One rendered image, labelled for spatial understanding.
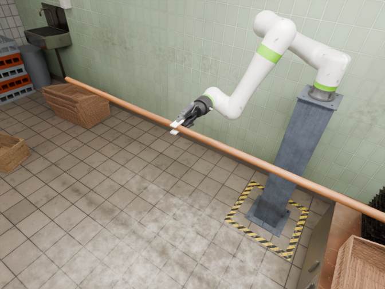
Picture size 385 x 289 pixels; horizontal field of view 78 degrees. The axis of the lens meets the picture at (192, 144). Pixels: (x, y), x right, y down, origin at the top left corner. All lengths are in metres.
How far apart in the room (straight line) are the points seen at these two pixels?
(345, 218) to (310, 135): 0.57
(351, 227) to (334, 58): 0.99
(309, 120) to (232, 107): 0.51
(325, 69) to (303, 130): 0.37
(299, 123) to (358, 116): 0.68
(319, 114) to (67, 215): 2.08
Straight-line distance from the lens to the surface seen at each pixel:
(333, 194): 0.96
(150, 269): 1.99
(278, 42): 1.21
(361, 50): 2.02
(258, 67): 1.23
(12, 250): 2.38
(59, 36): 3.75
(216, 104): 1.29
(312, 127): 1.59
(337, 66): 1.49
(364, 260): 1.68
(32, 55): 4.31
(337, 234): 1.72
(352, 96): 2.12
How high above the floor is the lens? 1.83
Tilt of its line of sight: 40 degrees down
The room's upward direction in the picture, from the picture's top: 4 degrees clockwise
